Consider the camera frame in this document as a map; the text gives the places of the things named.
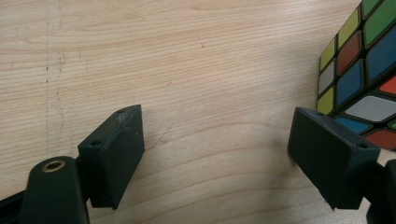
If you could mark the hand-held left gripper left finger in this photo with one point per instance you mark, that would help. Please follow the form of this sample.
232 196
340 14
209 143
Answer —
112 161

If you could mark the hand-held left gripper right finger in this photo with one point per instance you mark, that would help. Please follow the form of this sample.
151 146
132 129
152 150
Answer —
327 155

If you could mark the multicoloured puzzle cube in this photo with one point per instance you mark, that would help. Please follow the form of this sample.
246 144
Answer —
351 81

